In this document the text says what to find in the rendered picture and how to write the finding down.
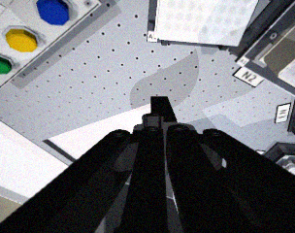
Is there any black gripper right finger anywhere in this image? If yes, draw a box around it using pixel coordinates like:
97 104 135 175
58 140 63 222
159 96 295 233

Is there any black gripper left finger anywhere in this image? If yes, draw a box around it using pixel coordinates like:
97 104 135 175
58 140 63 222
0 96 170 233

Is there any white button panel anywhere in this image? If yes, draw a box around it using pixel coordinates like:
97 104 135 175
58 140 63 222
0 0 102 88

